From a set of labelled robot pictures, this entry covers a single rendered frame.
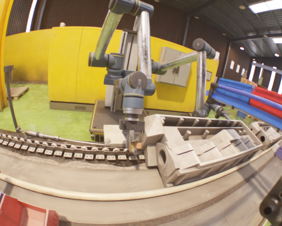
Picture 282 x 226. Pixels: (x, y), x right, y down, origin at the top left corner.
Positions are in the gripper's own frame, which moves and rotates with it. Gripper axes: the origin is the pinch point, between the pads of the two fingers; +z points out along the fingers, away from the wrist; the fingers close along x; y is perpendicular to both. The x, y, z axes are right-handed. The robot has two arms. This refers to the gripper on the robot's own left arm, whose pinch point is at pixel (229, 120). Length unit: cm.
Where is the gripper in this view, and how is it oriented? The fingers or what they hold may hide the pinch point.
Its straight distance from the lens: 128.0
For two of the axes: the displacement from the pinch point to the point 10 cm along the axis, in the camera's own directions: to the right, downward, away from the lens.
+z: 1.9, 5.8, -7.9
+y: 2.2, -8.1, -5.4
